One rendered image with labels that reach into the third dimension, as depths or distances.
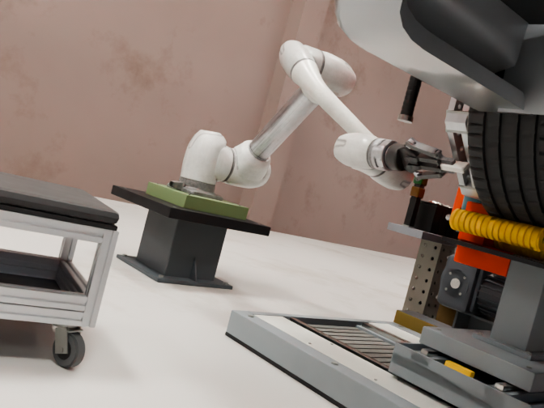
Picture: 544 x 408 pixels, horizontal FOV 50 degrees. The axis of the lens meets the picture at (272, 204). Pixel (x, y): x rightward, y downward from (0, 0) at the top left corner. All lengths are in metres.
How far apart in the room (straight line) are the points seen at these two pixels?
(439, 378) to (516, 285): 0.32
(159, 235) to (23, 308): 1.28
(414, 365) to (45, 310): 0.86
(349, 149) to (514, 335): 0.66
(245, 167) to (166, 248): 0.47
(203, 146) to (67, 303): 1.32
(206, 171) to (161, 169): 2.92
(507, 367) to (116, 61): 4.21
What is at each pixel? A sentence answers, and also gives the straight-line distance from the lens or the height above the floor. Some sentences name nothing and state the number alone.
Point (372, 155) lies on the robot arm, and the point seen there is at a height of 0.62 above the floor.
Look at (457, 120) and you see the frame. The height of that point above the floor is 0.74.
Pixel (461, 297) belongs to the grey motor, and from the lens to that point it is 2.01.
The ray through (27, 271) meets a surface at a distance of 1.56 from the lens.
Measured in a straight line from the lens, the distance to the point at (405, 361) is 1.55.
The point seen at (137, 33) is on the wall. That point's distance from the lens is 5.19.
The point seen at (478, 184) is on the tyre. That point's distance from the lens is 1.52.
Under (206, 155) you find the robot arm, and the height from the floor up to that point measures 0.52.
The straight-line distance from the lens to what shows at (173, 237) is 2.37.
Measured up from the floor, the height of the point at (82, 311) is 0.13.
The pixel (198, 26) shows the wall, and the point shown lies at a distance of 5.48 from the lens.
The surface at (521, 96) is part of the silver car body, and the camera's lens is 1.25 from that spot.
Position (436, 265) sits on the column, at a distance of 2.48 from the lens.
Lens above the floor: 0.47
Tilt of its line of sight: 2 degrees down
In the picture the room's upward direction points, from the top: 15 degrees clockwise
